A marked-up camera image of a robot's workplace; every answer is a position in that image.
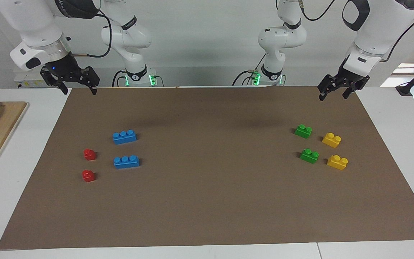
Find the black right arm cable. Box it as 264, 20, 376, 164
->
69, 0, 112, 58

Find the black base cable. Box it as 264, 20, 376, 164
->
233, 69, 257, 86
112, 69, 128, 87

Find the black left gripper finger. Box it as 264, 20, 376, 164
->
317, 74, 341, 101
342, 81, 365, 99

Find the white power strip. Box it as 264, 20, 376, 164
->
14, 71, 47, 89

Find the yellow two-stud toy brick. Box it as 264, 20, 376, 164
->
322, 132, 342, 149
327, 155, 349, 170

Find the brown paper mat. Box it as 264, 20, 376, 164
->
0, 86, 414, 250

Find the green two-stud toy brick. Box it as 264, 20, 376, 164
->
299, 149, 319, 164
294, 124, 313, 139

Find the blue three-stud toy brick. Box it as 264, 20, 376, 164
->
112, 129, 138, 145
113, 155, 140, 169

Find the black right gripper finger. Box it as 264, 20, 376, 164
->
40, 68, 68, 95
71, 67, 100, 95

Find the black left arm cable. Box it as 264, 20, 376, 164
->
299, 0, 414, 62

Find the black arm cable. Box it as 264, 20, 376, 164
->
299, 0, 414, 62
69, 0, 112, 58

